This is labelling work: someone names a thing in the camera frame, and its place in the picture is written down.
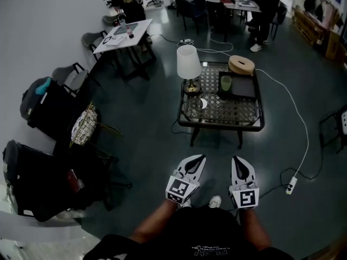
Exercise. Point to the black lattice glass coffee table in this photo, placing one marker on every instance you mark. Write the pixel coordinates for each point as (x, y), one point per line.
(225, 112)

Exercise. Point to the small white extension socket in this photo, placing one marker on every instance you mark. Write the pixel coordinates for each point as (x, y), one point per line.
(185, 40)

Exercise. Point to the dark grey square pad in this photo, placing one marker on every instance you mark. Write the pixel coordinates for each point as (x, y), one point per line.
(243, 87)

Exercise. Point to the brown cardboard box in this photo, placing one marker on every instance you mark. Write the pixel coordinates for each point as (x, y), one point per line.
(334, 46)

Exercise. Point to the person's white left shoe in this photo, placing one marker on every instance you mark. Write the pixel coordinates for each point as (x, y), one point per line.
(186, 204)

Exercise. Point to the white square table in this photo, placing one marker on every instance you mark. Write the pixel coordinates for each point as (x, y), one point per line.
(135, 36)

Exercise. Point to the grey shell chair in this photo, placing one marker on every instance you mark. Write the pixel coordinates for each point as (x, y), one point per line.
(92, 40)
(69, 76)
(109, 20)

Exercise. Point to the person's white right shoe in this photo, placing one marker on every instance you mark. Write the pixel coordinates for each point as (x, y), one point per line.
(215, 201)

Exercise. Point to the person's black shirt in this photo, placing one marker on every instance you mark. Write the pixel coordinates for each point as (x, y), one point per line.
(195, 234)

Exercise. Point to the grey backpack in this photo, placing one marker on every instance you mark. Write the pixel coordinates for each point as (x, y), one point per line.
(32, 101)

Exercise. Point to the translucent green cup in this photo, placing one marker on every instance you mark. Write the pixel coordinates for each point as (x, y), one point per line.
(226, 83)

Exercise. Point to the person's white shoe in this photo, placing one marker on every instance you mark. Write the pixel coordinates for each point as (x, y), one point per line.
(215, 201)
(186, 204)

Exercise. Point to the grey meeting table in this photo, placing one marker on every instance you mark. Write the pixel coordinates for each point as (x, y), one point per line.
(244, 5)

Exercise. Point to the grey tablet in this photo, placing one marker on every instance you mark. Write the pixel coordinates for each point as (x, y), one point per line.
(120, 31)

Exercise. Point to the dark drink bottle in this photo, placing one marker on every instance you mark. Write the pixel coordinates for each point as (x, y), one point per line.
(131, 33)

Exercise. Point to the person's left forearm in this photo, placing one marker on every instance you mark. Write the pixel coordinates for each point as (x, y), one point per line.
(151, 223)

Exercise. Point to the black upholstered chair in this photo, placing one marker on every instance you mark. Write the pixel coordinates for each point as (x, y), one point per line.
(189, 11)

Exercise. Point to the wooden pallet stack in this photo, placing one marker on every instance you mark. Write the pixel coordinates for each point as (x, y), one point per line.
(306, 27)

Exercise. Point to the black rectangular tray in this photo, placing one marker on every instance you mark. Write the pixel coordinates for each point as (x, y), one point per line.
(238, 95)

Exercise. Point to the black office chair with bags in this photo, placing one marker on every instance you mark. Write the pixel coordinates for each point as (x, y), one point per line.
(48, 180)

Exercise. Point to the white power strip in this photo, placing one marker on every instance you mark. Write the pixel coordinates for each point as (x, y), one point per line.
(291, 185)

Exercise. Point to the white shade brass table lamp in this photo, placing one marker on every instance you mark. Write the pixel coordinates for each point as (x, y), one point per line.
(187, 61)

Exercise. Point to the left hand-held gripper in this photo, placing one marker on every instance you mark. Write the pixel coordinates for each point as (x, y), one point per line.
(179, 188)

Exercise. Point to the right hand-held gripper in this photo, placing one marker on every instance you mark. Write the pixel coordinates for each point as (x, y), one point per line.
(245, 198)

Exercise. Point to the person's right forearm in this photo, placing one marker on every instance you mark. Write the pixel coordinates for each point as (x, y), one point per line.
(253, 226)

